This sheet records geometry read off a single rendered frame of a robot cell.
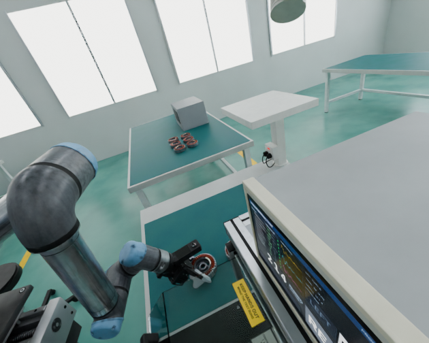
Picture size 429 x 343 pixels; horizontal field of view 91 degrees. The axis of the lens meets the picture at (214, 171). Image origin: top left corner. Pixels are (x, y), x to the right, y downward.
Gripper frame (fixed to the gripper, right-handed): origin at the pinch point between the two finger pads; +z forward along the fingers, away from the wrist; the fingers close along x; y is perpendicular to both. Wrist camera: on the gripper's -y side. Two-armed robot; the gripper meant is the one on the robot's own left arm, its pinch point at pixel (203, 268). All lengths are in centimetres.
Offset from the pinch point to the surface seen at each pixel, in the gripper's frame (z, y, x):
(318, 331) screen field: -34, -23, 49
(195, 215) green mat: 7.5, -10.7, -32.0
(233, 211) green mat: 15.9, -25.0, -18.9
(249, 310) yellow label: -26.9, -14.4, 37.0
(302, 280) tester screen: -40, -27, 46
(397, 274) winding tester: -45, -34, 54
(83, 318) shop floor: 22, 111, -85
